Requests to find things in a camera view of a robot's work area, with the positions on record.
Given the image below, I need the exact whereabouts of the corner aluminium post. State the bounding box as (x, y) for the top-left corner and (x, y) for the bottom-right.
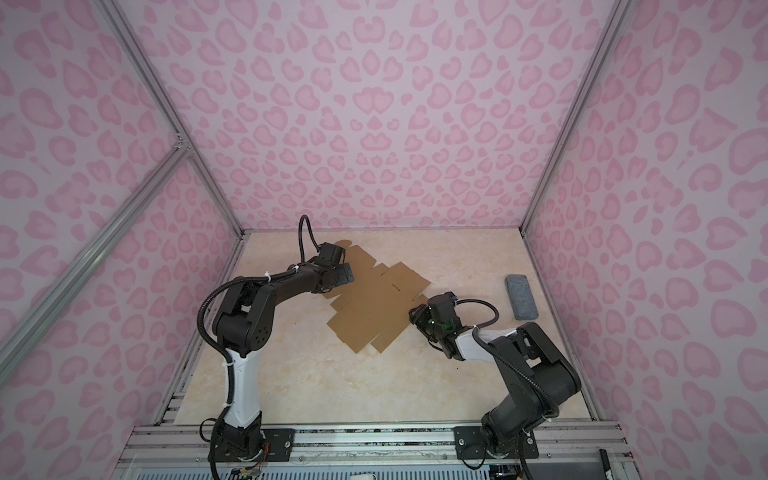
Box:
(519, 0), (637, 239)
(94, 0), (246, 239)

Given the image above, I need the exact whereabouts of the right corner aluminium post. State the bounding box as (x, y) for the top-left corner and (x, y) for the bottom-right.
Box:
(519, 0), (637, 239)

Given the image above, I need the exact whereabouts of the left corner aluminium post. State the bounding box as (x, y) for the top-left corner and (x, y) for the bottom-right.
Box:
(94, 0), (246, 239)

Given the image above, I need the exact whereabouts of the left diagonal aluminium strut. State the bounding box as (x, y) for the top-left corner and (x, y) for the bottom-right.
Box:
(1, 142), (189, 385)

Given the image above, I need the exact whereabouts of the grey felt case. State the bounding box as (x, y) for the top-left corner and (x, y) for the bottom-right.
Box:
(504, 274), (539, 321)

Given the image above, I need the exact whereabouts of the brown cardboard box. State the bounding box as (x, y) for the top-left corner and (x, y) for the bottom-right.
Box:
(324, 240), (430, 353)

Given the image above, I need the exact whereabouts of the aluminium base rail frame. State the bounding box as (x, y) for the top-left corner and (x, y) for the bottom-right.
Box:
(116, 419), (639, 479)

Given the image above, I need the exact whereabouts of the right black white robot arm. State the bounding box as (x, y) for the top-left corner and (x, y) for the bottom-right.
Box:
(409, 292), (582, 459)

